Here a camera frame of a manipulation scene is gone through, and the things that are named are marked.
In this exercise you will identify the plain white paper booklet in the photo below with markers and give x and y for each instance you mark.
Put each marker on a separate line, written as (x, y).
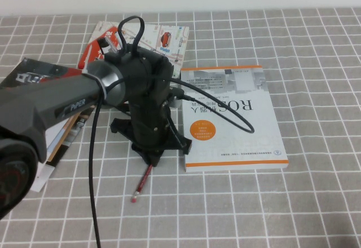
(42, 180)

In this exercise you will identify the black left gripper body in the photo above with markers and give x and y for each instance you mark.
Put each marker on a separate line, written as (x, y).
(149, 135)

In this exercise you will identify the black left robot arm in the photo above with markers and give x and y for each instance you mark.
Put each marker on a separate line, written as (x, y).
(56, 98)

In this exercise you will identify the red white map cover book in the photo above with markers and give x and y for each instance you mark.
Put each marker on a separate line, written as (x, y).
(169, 38)

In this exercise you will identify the booklet with brown edge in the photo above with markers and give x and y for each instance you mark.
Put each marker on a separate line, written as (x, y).
(70, 129)

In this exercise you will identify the red pencil with pink eraser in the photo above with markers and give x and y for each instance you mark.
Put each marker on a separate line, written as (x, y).
(142, 181)

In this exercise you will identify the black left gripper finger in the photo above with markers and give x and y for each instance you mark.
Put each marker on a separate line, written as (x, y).
(149, 159)
(157, 159)

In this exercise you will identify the white orange ROS book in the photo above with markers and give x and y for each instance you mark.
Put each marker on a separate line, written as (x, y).
(239, 152)

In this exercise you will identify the white marker with black cap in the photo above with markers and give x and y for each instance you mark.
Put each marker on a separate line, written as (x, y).
(104, 44)

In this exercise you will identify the red pen with silver clip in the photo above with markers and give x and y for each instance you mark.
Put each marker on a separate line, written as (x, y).
(87, 59)

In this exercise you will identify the grey checked tablecloth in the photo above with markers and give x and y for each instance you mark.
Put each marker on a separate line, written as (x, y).
(253, 208)

